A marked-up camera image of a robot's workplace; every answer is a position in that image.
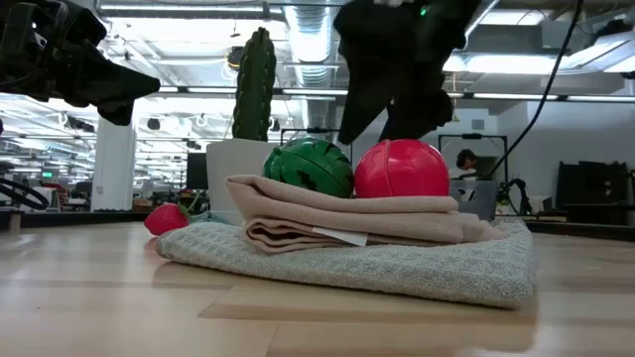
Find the white square pillar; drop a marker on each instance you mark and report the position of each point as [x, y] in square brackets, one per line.
[113, 163]

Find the person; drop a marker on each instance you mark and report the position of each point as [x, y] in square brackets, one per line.
[466, 161]

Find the teal cloth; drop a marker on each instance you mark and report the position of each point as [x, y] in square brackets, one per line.
[213, 217]

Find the black background monitor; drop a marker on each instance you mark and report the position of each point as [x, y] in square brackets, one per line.
[197, 171]

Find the white hexagonal planter pot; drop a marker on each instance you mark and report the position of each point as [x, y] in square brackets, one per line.
[233, 163]

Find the silver ventilation duct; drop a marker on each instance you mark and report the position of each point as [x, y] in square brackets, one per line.
[312, 39]

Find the red toy apple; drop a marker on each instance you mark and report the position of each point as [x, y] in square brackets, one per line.
[402, 171]

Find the red toy strawberry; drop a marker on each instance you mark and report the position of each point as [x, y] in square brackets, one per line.
[165, 219]

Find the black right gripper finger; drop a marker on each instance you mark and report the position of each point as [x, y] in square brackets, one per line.
[421, 114]
[359, 114]

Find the green toy watermelon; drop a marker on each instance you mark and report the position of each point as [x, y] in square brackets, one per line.
[307, 166]

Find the black equipment cabinet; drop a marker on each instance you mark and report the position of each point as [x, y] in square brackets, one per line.
[593, 191]

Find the grey waffle towel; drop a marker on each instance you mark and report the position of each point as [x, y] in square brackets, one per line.
[372, 270]

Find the beige folded cloth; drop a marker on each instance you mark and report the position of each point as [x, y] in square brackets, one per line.
[347, 213]

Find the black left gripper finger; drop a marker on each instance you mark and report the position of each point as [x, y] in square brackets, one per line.
[119, 82]
[118, 113]

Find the black round ceiling device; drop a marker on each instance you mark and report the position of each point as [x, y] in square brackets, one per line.
[237, 57]

